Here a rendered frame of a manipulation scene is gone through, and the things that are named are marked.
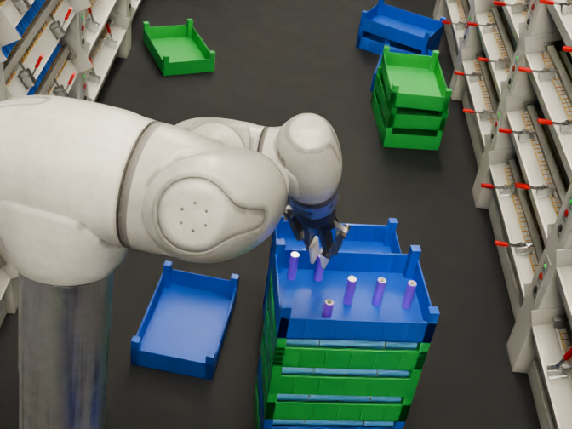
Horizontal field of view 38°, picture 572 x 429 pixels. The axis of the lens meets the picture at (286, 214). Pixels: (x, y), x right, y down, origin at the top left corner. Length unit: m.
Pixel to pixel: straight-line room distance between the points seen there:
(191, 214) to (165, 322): 1.43
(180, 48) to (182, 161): 2.64
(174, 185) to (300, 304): 0.94
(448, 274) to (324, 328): 0.93
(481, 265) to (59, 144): 1.86
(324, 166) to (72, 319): 0.54
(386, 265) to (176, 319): 0.65
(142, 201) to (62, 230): 0.09
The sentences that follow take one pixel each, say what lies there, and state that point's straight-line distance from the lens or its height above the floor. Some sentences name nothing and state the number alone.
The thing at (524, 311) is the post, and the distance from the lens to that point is 2.18.
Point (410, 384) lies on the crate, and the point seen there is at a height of 0.28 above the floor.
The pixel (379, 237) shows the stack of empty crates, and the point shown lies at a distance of 2.09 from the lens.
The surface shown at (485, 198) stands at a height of 0.04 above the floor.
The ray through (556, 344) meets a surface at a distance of 2.09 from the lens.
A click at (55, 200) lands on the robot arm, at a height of 1.05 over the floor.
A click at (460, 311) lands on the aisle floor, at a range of 2.35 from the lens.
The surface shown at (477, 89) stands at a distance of 3.06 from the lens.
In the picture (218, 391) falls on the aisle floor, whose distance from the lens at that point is 2.02.
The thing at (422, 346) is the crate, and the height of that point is 0.39.
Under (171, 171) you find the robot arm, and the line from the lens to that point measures 0.76.
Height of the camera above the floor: 1.54
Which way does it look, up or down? 37 degrees down
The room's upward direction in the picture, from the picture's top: 8 degrees clockwise
